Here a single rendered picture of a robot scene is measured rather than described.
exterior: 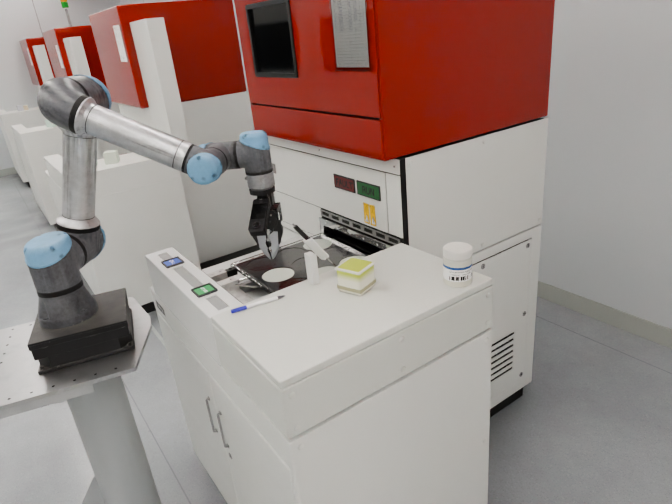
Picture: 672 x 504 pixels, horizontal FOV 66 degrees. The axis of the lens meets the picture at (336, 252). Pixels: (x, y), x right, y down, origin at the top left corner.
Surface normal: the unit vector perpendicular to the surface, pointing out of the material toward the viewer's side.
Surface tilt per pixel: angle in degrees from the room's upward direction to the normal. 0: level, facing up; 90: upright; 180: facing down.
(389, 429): 90
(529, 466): 0
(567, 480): 0
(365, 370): 90
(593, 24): 90
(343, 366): 90
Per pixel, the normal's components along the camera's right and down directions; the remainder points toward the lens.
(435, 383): 0.57, 0.28
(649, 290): -0.81, 0.30
